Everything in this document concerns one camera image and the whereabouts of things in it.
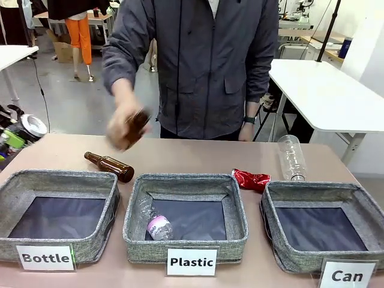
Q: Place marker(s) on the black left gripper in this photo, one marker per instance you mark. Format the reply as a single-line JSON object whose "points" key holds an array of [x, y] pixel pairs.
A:
{"points": [[10, 141]]}

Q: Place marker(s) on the brown glass beer bottle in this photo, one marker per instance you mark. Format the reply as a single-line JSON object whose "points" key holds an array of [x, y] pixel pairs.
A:
{"points": [[115, 168], [137, 127]]}

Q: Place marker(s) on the person's right forearm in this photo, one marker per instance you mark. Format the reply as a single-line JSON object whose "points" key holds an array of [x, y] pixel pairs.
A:
{"points": [[124, 75]]}

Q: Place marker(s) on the person's left forearm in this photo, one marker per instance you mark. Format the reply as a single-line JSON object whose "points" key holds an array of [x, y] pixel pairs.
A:
{"points": [[260, 87]]}

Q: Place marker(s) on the grey fabric basket labelled Bottle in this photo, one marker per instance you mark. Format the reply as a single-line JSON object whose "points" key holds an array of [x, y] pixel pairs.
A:
{"points": [[57, 180]]}

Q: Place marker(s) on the grey fabric basket labelled Plastic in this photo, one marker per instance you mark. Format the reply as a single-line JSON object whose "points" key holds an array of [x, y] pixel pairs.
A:
{"points": [[186, 183]]}

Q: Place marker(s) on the crushed red can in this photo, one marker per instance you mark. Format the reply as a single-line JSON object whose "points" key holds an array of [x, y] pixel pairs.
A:
{"points": [[252, 180]]}

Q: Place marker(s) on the grey fabric basket labelled Can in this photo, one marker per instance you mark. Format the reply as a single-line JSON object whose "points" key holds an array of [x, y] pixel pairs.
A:
{"points": [[315, 189]]}

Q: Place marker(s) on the white Can label sign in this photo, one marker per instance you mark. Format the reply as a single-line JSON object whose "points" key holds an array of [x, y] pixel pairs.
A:
{"points": [[348, 274]]}

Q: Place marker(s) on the person's right hand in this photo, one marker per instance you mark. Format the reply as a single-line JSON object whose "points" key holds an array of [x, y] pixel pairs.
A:
{"points": [[120, 126]]}

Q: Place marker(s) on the person's left hand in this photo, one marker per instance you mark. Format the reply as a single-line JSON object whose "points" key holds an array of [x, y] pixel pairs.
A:
{"points": [[246, 132]]}

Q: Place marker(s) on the small white table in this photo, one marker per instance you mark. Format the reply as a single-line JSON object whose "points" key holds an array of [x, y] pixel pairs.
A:
{"points": [[12, 55]]}

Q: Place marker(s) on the brown cardboard box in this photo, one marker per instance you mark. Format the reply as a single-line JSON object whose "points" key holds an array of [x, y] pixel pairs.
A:
{"points": [[64, 49]]}

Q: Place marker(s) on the black stand pole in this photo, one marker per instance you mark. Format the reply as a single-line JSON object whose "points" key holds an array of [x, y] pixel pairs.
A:
{"points": [[25, 24]]}

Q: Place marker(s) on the mannequin with orange trousers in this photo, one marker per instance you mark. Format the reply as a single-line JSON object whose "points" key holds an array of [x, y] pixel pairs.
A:
{"points": [[79, 39]]}

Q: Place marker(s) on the white background desk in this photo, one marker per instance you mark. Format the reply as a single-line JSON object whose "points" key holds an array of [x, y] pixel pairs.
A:
{"points": [[99, 22]]}

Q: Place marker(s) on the white Bottle label sign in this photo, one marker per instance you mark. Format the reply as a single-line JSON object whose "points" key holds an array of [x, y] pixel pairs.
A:
{"points": [[45, 258]]}

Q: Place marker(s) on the plastic bottle with pink label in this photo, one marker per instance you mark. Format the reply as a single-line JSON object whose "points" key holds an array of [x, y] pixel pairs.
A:
{"points": [[159, 226]]}

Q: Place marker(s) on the grey zip jacket torso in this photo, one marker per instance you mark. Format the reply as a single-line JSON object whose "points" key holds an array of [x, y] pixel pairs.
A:
{"points": [[198, 75]]}

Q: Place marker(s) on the white Plastic label sign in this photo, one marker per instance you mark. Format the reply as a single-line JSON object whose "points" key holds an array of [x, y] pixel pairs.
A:
{"points": [[192, 261]]}

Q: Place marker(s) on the black wrist watch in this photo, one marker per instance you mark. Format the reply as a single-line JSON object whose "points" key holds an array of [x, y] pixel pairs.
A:
{"points": [[249, 120]]}

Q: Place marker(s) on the clear plastic bottle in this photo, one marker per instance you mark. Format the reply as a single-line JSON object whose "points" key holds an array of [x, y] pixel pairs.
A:
{"points": [[291, 159]]}

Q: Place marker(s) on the large white table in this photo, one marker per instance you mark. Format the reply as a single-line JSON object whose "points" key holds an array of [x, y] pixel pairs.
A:
{"points": [[324, 93]]}

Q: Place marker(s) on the wooden background workbench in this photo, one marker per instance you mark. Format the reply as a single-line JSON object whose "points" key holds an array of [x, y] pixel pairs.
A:
{"points": [[318, 37]]}

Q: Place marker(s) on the black tripod pole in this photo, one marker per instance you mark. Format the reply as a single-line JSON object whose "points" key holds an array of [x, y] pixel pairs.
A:
{"points": [[328, 31]]}

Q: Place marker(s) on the dark blue drinking flask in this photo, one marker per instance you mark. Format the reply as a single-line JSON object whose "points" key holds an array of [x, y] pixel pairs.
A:
{"points": [[347, 46]]}

